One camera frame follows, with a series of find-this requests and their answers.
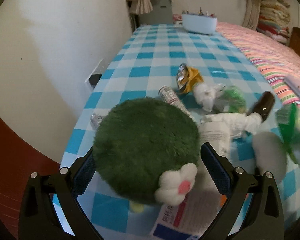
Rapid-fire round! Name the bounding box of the clear crumpled plastic piece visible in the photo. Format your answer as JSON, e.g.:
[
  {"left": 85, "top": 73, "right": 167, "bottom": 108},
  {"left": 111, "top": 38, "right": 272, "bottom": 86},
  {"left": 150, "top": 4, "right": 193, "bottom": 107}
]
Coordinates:
[{"left": 90, "top": 113, "right": 104, "bottom": 131}]

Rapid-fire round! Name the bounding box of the white box on bed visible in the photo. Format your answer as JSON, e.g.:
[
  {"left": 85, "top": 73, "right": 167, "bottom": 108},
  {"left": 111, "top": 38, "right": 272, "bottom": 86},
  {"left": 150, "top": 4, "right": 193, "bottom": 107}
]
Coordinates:
[{"left": 283, "top": 75, "right": 300, "bottom": 98}]

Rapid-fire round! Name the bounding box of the white crumpled plastic bag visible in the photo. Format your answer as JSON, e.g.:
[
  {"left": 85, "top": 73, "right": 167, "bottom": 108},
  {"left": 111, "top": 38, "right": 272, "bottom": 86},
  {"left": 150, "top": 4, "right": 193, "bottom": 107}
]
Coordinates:
[{"left": 192, "top": 82, "right": 226, "bottom": 112}]

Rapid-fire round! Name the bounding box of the green plush round cushion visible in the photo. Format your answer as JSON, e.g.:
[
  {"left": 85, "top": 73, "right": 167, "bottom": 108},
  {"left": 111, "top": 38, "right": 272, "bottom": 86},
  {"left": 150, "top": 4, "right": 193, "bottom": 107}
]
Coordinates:
[{"left": 93, "top": 98, "right": 199, "bottom": 205}]

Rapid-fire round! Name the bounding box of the green ribbon plastic wrapper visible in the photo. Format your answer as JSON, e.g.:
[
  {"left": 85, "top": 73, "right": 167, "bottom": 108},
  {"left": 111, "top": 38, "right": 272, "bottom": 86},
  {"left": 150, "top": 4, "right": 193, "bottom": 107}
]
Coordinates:
[{"left": 275, "top": 103, "right": 300, "bottom": 166}]

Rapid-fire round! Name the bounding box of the white wall power socket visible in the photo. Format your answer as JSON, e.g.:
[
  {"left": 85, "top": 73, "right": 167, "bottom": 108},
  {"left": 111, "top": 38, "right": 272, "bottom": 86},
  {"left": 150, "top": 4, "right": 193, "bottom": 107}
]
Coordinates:
[{"left": 84, "top": 59, "right": 105, "bottom": 92}]

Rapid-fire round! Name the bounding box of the white labelled plastic bottle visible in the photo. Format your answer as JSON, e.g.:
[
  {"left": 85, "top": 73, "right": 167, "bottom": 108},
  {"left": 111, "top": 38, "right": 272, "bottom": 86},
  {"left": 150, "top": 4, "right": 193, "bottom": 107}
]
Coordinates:
[{"left": 158, "top": 86, "right": 195, "bottom": 122}]

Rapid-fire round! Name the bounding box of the green clear plastic bag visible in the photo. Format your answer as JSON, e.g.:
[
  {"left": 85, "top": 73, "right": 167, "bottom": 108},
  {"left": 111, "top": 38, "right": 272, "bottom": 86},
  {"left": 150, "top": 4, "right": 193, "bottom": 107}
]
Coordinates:
[{"left": 214, "top": 86, "right": 247, "bottom": 113}]

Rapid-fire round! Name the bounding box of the stack of folded quilts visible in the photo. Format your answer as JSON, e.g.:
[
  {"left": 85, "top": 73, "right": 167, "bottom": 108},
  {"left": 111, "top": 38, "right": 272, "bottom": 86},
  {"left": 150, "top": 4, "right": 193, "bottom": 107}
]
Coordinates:
[{"left": 256, "top": 0, "right": 290, "bottom": 44}]

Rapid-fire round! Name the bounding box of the white crumpled tissue paper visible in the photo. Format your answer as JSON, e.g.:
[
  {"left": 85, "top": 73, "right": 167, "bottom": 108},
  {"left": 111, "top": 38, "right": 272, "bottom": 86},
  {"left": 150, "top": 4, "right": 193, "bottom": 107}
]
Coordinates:
[{"left": 200, "top": 113, "right": 263, "bottom": 139}]

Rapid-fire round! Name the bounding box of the white plush toy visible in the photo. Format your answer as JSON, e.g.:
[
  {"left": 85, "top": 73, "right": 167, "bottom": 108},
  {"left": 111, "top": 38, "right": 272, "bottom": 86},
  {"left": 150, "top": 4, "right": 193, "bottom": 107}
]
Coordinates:
[{"left": 252, "top": 132, "right": 287, "bottom": 184}]

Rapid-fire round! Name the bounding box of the black plug adapter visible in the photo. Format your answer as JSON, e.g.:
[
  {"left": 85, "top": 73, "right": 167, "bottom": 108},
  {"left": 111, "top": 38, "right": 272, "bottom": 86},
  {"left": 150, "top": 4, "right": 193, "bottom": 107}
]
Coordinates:
[{"left": 88, "top": 73, "right": 102, "bottom": 88}]

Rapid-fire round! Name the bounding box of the dark brown glass bottle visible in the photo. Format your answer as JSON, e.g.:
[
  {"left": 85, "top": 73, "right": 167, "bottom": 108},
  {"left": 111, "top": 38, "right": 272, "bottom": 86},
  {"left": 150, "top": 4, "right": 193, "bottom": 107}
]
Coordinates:
[{"left": 247, "top": 91, "right": 275, "bottom": 122}]

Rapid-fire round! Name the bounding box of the pink striped bed sheet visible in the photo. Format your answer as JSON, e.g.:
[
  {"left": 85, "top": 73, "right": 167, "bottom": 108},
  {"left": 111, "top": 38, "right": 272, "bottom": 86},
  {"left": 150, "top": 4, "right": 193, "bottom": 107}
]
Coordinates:
[{"left": 217, "top": 22, "right": 300, "bottom": 108}]

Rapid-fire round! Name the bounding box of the blue checkered tablecloth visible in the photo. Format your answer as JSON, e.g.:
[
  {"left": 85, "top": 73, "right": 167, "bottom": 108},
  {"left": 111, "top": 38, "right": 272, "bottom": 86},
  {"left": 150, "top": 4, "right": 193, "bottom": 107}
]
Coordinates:
[{"left": 61, "top": 24, "right": 300, "bottom": 239}]

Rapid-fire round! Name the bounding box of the white plastic trash basin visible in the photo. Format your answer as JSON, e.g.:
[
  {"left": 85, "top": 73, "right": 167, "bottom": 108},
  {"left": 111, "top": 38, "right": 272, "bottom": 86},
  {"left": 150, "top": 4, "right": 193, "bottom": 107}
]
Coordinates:
[{"left": 182, "top": 14, "right": 217, "bottom": 35}]

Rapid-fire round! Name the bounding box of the yellow foil snack wrapper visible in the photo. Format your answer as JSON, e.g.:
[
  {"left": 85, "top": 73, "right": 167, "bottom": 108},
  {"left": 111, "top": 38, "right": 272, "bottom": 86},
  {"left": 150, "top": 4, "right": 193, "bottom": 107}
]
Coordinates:
[{"left": 176, "top": 63, "right": 204, "bottom": 94}]

